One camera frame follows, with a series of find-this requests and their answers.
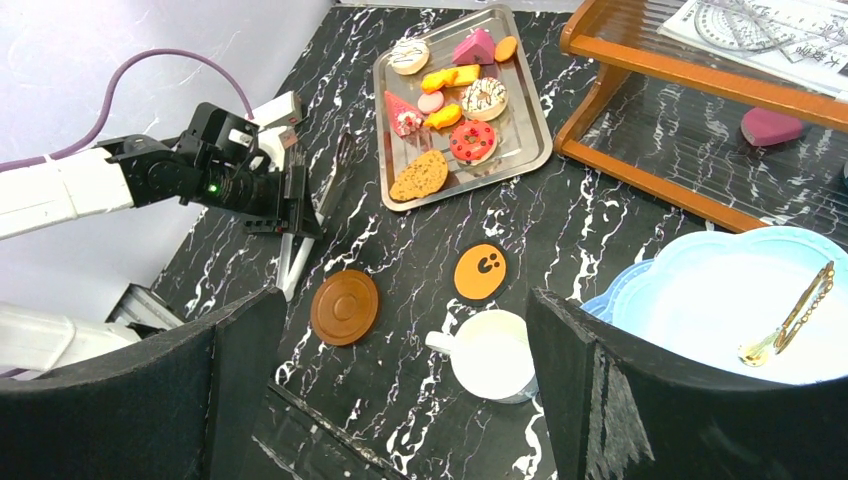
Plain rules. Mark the small orange round cookie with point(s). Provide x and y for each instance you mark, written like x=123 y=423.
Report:
x=505 y=49

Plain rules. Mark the steel serving tray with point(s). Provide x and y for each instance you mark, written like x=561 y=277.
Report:
x=524 y=140

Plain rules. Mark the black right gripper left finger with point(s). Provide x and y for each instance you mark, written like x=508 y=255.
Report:
x=180 y=404

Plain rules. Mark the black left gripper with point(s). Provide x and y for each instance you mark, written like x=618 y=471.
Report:
x=224 y=161

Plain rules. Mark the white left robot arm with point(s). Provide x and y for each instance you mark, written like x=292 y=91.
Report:
x=82 y=185

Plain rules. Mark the maroon heart-shaped object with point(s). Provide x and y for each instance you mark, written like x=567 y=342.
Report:
x=761 y=127

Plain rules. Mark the orange yellow pastry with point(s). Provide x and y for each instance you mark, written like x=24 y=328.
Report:
x=445 y=117

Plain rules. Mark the pink layered cake slice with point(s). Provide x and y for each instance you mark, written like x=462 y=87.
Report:
x=404 y=119

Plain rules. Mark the white ceramic mug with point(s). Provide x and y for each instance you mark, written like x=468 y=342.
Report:
x=490 y=356

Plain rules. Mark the brown wooden round coaster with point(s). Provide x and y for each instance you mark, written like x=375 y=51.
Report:
x=344 y=308

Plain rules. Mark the red sprinkled donut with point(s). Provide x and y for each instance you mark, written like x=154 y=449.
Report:
x=473 y=142

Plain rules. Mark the pink round macaron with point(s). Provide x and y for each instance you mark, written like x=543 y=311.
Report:
x=429 y=103

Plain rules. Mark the magenta cake wedge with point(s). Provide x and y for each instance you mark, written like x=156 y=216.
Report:
x=477 y=48

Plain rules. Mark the white iced round pastry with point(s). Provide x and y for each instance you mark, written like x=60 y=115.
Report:
x=408 y=56

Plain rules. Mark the packaged ruler protractor set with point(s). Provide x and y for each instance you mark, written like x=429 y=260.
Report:
x=803 y=42

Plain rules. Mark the brown chocolate chip cookie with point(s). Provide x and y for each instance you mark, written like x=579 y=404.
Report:
x=424 y=176

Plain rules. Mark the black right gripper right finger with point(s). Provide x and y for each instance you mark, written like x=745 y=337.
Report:
x=619 y=407

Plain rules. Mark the blue three-tier cake stand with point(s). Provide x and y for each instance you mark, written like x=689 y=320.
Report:
x=708 y=294

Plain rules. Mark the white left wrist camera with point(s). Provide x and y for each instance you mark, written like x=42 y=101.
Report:
x=278 y=122

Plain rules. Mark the wooden two-tier shelf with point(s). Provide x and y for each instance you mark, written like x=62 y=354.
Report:
x=665 y=117

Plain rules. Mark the orange black round coaster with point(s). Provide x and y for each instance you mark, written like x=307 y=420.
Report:
x=481 y=272

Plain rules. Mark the white chocolate drizzled donut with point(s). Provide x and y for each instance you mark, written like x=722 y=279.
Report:
x=485 y=99

